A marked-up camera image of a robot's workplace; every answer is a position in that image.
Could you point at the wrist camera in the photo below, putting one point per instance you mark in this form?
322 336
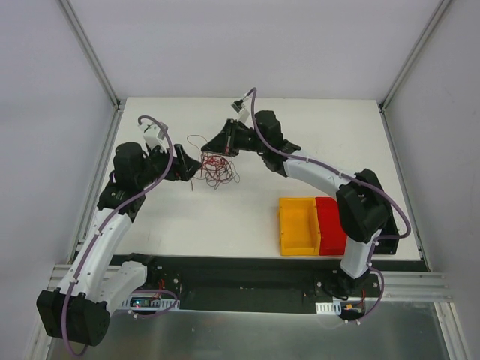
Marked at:
241 110
154 137

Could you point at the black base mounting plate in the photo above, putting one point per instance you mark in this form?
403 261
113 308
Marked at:
275 285

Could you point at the aluminium frame post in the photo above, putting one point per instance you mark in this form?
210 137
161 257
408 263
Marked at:
88 51
418 47

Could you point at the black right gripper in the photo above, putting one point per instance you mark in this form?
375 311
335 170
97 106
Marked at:
229 137

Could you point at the left aluminium frame post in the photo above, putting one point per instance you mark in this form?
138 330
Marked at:
88 51

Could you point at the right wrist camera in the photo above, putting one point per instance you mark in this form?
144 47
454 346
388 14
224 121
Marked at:
241 110

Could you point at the yellow plastic bin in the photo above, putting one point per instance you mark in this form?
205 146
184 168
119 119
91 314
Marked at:
299 227

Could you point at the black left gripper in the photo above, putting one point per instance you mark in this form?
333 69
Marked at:
178 161

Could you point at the white cable duct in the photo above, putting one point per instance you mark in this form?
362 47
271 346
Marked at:
328 308
150 302

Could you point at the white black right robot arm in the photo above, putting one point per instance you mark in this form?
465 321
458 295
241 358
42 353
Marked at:
364 211

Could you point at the left white cable duct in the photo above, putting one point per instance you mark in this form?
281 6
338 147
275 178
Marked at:
150 302

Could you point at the right aluminium frame post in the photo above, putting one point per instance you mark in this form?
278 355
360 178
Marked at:
418 47

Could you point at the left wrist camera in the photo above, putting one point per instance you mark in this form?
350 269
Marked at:
154 137

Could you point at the right white cable duct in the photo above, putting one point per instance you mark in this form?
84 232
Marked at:
328 308

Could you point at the red plastic bin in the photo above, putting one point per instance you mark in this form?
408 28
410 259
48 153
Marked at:
333 238

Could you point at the black plastic bin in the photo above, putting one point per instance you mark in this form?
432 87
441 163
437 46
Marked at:
387 243

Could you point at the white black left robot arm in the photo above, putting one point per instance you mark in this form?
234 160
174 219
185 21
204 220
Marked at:
81 306

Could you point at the metal front panel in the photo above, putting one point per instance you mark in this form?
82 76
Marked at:
395 330

